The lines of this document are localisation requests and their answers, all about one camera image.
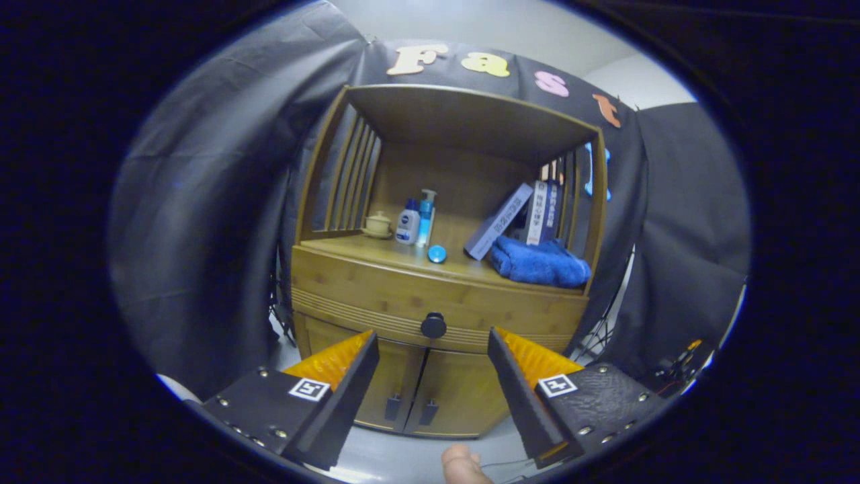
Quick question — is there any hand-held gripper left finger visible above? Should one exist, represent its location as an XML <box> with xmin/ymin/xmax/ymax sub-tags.
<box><xmin>202</xmin><ymin>329</ymin><xmax>380</xmax><ymax>471</ymax></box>

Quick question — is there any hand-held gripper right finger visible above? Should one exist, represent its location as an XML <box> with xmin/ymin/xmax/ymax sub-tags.
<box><xmin>487</xmin><ymin>327</ymin><xmax>666</xmax><ymax>470</ymax></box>

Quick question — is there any wooden drawer with black knob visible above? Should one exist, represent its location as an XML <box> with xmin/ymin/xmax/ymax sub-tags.
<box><xmin>290</xmin><ymin>245</ymin><xmax>590</xmax><ymax>356</ymax></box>

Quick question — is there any wooden cabinet door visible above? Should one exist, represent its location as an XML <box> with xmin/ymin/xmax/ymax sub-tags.
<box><xmin>403</xmin><ymin>348</ymin><xmax>511</xmax><ymax>439</ymax></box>
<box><xmin>296</xmin><ymin>313</ymin><xmax>427</xmax><ymax>434</ymax></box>

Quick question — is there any wooden countertop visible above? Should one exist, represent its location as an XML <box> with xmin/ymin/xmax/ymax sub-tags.
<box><xmin>300</xmin><ymin>232</ymin><xmax>585</xmax><ymax>296</ymax></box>

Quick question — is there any wooden cabinet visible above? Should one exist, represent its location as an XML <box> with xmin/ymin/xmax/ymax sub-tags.
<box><xmin>289</xmin><ymin>84</ymin><xmax>609</xmax><ymax>439</ymax></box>

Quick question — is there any black tripod stand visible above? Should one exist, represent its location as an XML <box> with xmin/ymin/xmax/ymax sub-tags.
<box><xmin>269</xmin><ymin>269</ymin><xmax>296</xmax><ymax>347</ymax></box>
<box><xmin>571</xmin><ymin>249</ymin><xmax>636</xmax><ymax>364</ymax></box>

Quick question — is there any blue folded towel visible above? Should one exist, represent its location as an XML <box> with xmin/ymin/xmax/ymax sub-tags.
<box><xmin>487</xmin><ymin>235</ymin><xmax>593</xmax><ymax>289</ymax></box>

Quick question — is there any black device with orange tip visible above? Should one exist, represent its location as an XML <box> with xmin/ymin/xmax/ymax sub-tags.
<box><xmin>638</xmin><ymin>338</ymin><xmax>713</xmax><ymax>397</ymax></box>

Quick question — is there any grey book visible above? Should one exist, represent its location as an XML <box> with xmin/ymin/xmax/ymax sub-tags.
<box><xmin>464</xmin><ymin>182</ymin><xmax>535</xmax><ymax>261</ymax></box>

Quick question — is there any beige lidded teacup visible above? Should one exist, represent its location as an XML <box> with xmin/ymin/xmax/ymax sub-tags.
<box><xmin>361</xmin><ymin>210</ymin><xmax>394</xmax><ymax>239</ymax></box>

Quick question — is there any white-spined book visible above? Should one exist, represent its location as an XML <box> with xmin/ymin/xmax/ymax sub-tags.
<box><xmin>525</xmin><ymin>179</ymin><xmax>548</xmax><ymax>246</ymax></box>

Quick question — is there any blue-spined book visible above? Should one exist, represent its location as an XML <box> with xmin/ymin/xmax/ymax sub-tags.
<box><xmin>541</xmin><ymin>180</ymin><xmax>560</xmax><ymax>244</ymax></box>

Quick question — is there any white and blue lotion bottle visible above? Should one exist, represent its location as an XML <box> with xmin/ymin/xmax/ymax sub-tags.
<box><xmin>395</xmin><ymin>198</ymin><xmax>421</xmax><ymax>245</ymax></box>

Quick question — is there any blue pump bottle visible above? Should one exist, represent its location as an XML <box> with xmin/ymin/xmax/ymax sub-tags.
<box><xmin>415</xmin><ymin>189</ymin><xmax>438</xmax><ymax>247</ymax></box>

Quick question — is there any white pole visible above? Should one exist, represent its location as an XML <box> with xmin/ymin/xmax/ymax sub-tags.
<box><xmin>729</xmin><ymin>282</ymin><xmax>748</xmax><ymax>333</ymax></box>

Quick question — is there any black backdrop cloth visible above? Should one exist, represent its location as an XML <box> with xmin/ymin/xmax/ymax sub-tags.
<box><xmin>107</xmin><ymin>0</ymin><xmax>752</xmax><ymax>404</ymax></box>

